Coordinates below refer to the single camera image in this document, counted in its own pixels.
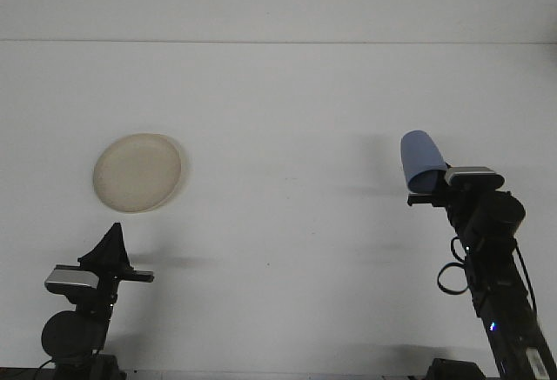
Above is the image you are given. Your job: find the pale blue cup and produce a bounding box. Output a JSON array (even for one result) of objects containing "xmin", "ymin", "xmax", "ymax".
[{"xmin": 399, "ymin": 130, "xmax": 447, "ymax": 194}]

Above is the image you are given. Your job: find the pale round plate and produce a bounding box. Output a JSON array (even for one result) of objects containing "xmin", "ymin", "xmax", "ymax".
[{"xmin": 91, "ymin": 132, "xmax": 191, "ymax": 214}]

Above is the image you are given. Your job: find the grey arm camera box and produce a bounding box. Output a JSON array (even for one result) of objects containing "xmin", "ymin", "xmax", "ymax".
[
  {"xmin": 443, "ymin": 165, "xmax": 506, "ymax": 190},
  {"xmin": 44, "ymin": 268, "xmax": 99, "ymax": 297}
]

